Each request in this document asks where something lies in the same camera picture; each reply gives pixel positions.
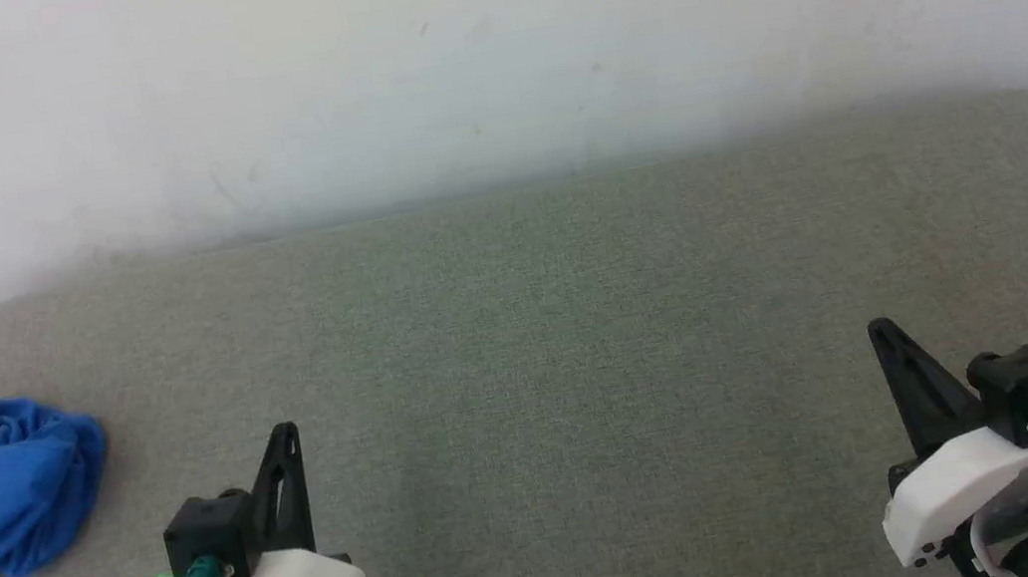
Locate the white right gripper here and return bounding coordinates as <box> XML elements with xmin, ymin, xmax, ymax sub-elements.
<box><xmin>855</xmin><ymin>296</ymin><xmax>1028</xmax><ymax>572</ymax></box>

